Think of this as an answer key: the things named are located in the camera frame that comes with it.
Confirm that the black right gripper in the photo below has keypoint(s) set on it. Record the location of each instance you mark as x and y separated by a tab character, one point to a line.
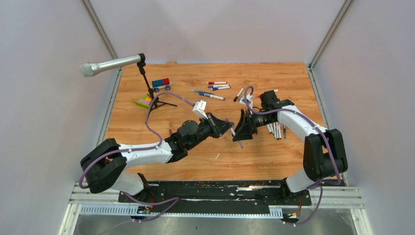
245	128

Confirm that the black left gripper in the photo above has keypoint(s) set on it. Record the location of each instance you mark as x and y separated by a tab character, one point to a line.
219	127

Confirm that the brown cap marker pen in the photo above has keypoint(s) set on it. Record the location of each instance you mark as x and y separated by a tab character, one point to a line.
269	128

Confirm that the light green cap marker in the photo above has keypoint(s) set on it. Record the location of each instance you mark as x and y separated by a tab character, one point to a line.
275	131

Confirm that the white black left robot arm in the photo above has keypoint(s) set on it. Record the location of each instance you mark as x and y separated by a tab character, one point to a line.
105	167

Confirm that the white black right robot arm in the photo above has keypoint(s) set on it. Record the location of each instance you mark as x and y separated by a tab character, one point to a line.
324	155

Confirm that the black cap marker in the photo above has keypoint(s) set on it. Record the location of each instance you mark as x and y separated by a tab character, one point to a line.
238	95

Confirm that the red cap marker far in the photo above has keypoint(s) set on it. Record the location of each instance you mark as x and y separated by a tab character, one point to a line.
217	83

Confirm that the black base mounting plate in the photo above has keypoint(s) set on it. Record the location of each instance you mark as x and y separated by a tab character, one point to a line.
225	197

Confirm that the blue red toy truck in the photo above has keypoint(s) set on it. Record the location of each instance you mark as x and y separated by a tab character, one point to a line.
160	84

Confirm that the green pink yellow block stack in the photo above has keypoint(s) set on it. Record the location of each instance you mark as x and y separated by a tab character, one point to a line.
144	102

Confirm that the silver microphone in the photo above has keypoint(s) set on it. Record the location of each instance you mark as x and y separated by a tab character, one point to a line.
94	68

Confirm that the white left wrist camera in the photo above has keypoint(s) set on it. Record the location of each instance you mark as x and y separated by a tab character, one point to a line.
199	109

